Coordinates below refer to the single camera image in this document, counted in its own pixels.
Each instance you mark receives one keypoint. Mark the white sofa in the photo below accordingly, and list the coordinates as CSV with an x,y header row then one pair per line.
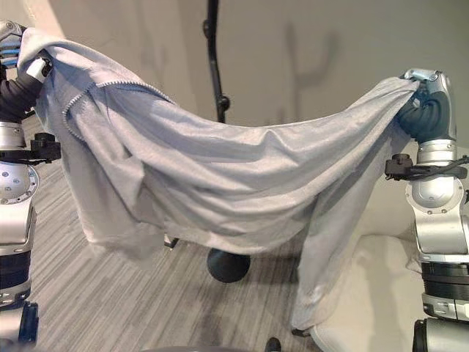
x,y
381,293

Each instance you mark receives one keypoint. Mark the light grey zip jacket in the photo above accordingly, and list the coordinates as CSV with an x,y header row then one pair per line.
x,y
205,172

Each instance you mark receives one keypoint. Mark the robot left arm silver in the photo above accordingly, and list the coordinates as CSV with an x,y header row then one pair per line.
x,y
14,205

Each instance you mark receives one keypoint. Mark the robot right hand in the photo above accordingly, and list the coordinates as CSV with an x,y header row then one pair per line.
x,y
427,113

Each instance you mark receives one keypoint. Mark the robot right arm silver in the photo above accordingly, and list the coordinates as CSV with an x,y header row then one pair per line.
x,y
436,205

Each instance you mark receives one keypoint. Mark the black metal clothes rack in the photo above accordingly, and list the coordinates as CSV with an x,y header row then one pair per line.
x,y
213,62

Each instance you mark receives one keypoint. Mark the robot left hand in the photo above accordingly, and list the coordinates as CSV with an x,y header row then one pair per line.
x,y
16,93

